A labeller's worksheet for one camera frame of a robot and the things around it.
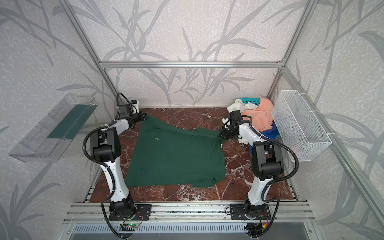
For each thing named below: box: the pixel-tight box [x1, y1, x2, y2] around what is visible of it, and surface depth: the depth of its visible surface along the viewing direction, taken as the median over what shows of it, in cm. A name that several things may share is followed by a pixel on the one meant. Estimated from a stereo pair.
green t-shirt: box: [125, 115, 226, 187], surface depth 93 cm
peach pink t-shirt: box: [241, 98, 274, 132], surface depth 104 cm
